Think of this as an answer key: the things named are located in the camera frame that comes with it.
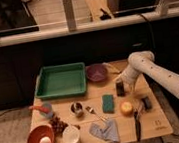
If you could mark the purple bowl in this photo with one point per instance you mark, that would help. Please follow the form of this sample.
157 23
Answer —
96 72

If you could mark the orange-handled utensil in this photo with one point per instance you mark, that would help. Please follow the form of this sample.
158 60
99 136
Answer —
39 108

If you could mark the white cup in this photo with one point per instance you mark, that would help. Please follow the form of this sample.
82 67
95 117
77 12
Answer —
71 134

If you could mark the yellow apple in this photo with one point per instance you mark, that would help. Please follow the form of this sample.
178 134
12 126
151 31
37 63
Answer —
126 108

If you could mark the green sponge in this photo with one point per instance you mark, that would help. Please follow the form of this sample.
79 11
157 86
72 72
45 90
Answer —
108 103

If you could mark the orange bowl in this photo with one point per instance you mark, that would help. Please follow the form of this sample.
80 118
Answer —
41 132

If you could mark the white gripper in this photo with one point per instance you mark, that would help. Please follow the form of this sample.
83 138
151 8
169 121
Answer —
129 76

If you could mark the bunch of dark grapes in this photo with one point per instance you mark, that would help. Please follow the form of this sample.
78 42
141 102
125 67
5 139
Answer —
58 126

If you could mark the metal fork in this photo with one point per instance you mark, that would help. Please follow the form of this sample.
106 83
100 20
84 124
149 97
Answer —
92 111

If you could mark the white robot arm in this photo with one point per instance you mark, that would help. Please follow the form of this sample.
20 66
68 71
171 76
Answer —
143 62

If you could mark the green plastic tray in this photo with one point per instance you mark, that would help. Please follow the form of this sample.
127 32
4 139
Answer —
61 81

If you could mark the blue cloth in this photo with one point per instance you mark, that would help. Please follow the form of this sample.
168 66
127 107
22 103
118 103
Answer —
109 133

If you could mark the small metal cup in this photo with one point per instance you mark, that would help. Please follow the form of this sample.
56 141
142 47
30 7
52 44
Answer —
77 109

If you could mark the blue cup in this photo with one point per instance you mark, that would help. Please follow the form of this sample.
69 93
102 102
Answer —
48 113

